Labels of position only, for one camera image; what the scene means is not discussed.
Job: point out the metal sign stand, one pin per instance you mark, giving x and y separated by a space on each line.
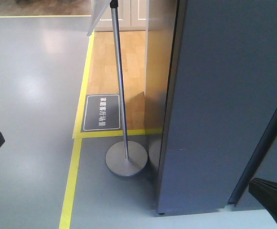
125 158

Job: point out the white panelled cabinet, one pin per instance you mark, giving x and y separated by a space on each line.
135 15

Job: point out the fridge door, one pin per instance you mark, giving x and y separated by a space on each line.
222 96

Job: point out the dark floor sign sticker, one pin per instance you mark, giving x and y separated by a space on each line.
101 113

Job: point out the dark grey fridge body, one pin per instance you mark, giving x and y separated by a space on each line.
262 164

